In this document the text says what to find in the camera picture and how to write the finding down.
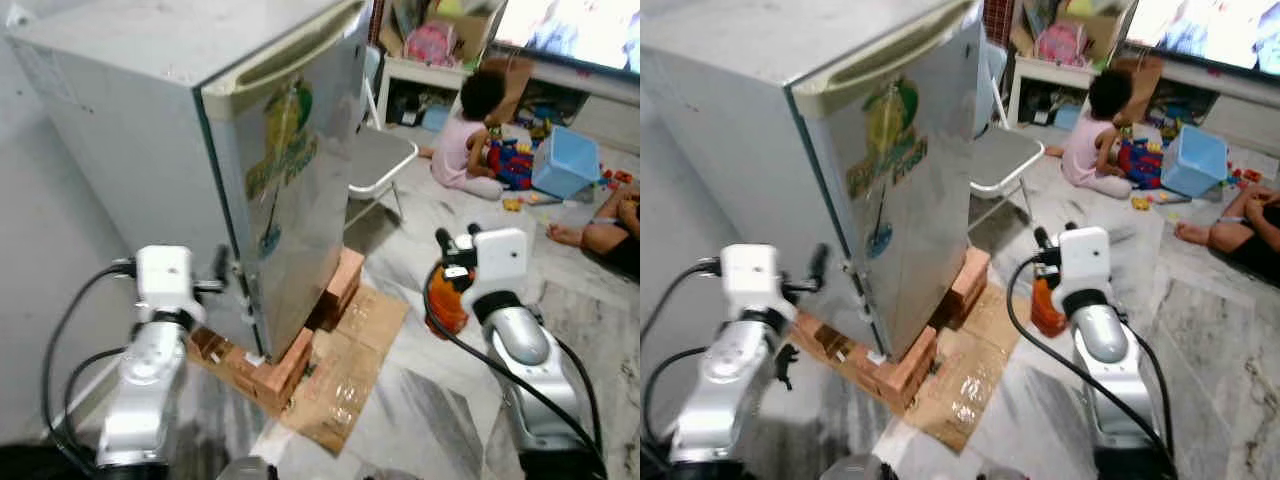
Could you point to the red blue toy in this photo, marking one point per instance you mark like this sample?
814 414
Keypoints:
512 165
1140 165

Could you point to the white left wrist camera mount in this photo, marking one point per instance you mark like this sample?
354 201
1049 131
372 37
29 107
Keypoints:
165 275
750 272

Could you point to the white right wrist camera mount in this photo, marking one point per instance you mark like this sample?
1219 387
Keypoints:
1085 260
500 260

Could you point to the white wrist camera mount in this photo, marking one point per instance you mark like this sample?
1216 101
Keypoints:
165 275
1085 260
750 272
500 260

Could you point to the grey robot leg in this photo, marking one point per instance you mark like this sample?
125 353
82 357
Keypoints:
250 468
855 468

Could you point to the small white fridge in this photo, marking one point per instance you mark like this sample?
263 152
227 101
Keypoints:
730 120
120 110

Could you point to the child in pink shirt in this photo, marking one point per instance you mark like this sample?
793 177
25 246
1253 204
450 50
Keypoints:
1090 150
460 150

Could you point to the pink bag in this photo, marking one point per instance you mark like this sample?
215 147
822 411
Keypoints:
432 45
1062 45

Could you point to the white low shelf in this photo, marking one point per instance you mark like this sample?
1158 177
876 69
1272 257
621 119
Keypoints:
425 72
1050 72

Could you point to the brown cardboard sheet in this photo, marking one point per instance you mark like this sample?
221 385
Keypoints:
350 370
975 370

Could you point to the red brick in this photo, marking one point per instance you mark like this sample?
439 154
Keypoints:
900 375
970 285
282 375
220 358
830 350
343 285

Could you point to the blue plastic bin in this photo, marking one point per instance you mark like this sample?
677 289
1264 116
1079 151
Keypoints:
1195 162
565 165

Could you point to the seated person dark shorts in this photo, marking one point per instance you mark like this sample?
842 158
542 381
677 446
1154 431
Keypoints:
1240 230
610 235

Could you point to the television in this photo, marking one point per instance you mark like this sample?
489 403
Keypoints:
1200 25
570 30

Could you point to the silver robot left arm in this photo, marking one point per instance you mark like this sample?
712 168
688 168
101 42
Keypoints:
150 380
730 380

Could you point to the white folding chair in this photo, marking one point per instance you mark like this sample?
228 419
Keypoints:
1000 160
375 160

